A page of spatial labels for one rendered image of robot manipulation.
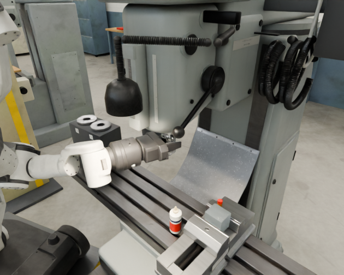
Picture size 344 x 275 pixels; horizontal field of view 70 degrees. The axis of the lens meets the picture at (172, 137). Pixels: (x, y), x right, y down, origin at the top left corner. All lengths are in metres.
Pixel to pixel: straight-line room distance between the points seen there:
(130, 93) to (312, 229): 2.13
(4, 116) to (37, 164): 1.59
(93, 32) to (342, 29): 7.50
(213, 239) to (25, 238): 1.05
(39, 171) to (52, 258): 0.66
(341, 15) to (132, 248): 0.93
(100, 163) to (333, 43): 0.63
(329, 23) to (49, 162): 0.78
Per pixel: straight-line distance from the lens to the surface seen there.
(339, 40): 0.70
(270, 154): 1.09
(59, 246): 1.39
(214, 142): 1.13
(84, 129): 1.16
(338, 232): 2.50
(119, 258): 1.00
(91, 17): 7.90
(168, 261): 0.76
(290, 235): 2.29
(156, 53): 0.58
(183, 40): 0.43
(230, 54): 0.70
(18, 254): 1.50
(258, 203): 1.25
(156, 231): 0.91
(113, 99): 0.46
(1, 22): 0.60
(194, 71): 0.62
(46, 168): 0.79
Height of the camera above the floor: 1.65
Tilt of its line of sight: 30 degrees down
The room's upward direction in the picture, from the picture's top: straight up
